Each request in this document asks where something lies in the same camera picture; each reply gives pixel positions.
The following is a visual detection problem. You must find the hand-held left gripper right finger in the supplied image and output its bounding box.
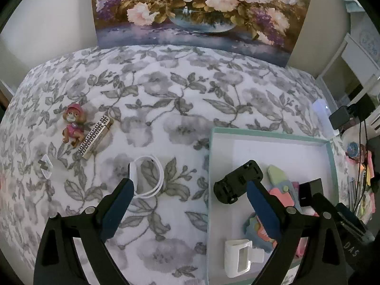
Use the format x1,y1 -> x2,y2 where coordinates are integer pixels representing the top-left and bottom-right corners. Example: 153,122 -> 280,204
246,180 -> 348,285

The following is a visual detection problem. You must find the gold patterned metal bar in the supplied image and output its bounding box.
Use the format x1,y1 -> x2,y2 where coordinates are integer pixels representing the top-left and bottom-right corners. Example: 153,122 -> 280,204
76,115 -> 114,160

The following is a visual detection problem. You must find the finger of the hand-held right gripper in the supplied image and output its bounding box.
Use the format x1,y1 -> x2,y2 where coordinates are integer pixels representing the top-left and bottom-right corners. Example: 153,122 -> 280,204
313,193 -> 368,237

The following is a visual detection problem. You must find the blue utility knife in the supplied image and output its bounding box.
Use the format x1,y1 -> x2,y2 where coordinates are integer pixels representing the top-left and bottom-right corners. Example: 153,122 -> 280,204
244,212 -> 278,253

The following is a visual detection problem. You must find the white shelf unit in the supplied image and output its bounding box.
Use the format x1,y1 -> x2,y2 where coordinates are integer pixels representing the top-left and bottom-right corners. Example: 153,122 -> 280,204
316,33 -> 380,110

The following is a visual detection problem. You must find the colourful stationery pile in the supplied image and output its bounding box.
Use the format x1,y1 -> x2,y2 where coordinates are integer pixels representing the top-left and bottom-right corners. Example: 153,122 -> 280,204
346,151 -> 375,224

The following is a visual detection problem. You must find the plain pink utility knife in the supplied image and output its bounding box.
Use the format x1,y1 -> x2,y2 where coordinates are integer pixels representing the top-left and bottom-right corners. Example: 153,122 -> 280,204
269,185 -> 297,211

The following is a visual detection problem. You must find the blue round badge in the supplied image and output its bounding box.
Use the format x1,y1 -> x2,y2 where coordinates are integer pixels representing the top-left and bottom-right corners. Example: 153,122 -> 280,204
347,142 -> 361,158

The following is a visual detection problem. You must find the small black cube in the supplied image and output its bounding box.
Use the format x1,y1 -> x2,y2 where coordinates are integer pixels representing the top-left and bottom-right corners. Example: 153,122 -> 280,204
298,179 -> 324,208

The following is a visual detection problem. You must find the small white device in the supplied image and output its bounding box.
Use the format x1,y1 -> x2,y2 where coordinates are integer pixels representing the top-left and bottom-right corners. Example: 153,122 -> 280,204
313,99 -> 333,138

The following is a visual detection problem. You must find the white wristband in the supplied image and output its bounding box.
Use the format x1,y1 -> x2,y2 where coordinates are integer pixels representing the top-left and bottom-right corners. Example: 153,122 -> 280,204
128,154 -> 165,199

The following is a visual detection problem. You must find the teal edged white tray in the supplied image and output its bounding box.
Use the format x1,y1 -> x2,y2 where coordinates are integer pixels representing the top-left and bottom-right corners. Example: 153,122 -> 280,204
205,127 -> 339,285

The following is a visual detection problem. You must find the flower painting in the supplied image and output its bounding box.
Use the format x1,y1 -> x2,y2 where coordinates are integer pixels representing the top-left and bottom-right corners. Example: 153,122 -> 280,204
90,0 -> 315,67

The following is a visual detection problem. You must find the brown toy dog figure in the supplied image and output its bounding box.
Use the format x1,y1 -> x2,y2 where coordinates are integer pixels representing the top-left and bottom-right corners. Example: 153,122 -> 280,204
62,104 -> 86,148

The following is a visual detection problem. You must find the pink utility knife white print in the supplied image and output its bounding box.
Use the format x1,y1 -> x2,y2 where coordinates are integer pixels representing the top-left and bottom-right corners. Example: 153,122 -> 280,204
255,224 -> 278,245

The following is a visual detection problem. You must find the black power adapter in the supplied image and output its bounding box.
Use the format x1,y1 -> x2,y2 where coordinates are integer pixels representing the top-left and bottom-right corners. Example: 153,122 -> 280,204
329,106 -> 351,129

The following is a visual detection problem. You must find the grey floral bedspread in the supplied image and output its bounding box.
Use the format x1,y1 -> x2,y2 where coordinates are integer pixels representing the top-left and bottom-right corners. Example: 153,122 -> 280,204
0,45 -> 348,285

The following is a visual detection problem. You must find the black cable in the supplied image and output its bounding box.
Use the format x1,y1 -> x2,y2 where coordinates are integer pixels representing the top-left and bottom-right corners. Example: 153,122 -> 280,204
357,104 -> 371,202

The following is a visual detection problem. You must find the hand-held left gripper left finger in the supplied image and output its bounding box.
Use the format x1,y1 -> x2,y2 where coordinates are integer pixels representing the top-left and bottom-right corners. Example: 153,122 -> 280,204
33,178 -> 135,285

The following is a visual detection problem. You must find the black toy car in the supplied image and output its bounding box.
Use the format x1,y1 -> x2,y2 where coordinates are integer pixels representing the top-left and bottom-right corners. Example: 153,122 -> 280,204
213,160 -> 264,205

